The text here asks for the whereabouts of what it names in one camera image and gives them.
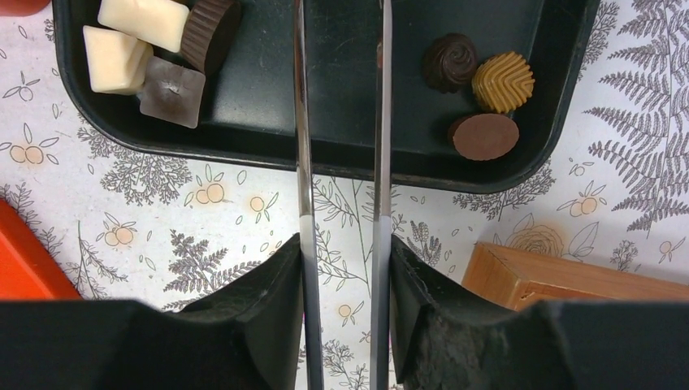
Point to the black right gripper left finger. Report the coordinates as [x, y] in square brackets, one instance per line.
[247, 334]

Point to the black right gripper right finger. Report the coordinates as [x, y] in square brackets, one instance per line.
[446, 337]

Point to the metal tongs white handle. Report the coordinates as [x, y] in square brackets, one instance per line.
[382, 216]

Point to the black chocolate tray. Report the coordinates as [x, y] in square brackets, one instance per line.
[247, 114]

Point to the milk chocolate oval disc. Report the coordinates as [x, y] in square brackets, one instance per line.
[483, 137]

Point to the dark square chocolate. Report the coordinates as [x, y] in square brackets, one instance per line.
[172, 93]

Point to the caramel round chocolate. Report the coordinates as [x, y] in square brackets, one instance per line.
[503, 83]

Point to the dark swirl chocolate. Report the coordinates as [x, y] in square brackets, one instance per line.
[449, 63]

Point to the dark ridged chocolate cup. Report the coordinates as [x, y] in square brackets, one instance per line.
[209, 32]

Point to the white chocolate bar lower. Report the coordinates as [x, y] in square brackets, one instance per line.
[116, 61]

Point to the white chocolate bar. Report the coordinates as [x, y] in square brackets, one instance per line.
[116, 61]
[158, 22]

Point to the white chocolate bar upper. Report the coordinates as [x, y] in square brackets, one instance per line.
[158, 22]

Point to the orange chocolate box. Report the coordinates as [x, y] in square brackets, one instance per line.
[20, 8]

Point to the orange compartment organizer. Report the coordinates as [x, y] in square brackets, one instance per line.
[516, 279]

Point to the orange box lid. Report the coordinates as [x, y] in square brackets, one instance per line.
[28, 272]

